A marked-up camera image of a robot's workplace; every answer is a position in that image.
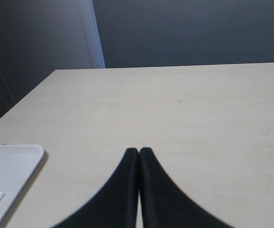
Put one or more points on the white plastic tray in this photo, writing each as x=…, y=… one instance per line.
x=17, y=164

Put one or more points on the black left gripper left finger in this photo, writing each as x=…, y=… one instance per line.
x=115, y=204

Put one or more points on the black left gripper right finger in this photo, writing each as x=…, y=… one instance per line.
x=164, y=204

